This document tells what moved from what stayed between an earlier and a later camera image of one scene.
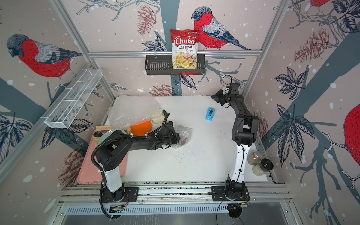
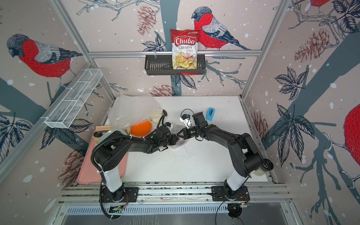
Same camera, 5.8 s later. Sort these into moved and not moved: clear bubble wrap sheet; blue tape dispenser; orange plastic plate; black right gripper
Moved: black right gripper
Not moved: clear bubble wrap sheet; orange plastic plate; blue tape dispenser
